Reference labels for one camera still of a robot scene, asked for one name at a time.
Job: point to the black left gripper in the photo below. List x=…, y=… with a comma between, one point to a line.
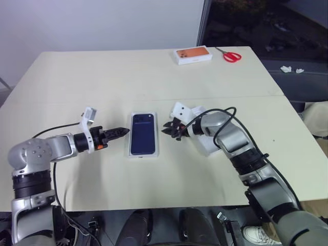
x=98, y=138

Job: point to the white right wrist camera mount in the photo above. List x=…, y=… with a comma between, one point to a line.
x=180, y=111

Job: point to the dark blue smartphone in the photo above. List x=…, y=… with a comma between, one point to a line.
x=143, y=135

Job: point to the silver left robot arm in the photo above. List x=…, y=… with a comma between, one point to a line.
x=38, y=153

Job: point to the grey door frame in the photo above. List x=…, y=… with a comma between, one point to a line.
x=204, y=23

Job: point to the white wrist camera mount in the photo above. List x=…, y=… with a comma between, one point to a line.
x=87, y=128
x=180, y=111

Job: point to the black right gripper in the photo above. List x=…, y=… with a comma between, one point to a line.
x=180, y=130

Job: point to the white sneaker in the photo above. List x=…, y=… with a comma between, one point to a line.
x=258, y=234

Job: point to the crumpled white paper scrap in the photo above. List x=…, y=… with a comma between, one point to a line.
x=285, y=69
x=299, y=70

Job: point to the black metal table bracket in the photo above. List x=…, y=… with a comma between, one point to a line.
x=92, y=226
x=232, y=228

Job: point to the orange printed phone box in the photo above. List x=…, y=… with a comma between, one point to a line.
x=193, y=55

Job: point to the white phone box lid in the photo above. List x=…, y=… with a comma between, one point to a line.
x=208, y=147

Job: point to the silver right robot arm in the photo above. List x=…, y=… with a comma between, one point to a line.
x=233, y=138

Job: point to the bystander beige trousers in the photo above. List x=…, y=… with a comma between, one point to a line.
x=316, y=120

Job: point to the dark metal chair leg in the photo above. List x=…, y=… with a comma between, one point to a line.
x=4, y=82

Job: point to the white phone box base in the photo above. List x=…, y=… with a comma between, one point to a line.
x=128, y=151

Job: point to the dark rounded shape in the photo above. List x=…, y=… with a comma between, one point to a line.
x=196, y=225
x=133, y=225

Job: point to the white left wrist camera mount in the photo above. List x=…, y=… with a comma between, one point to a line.
x=87, y=128

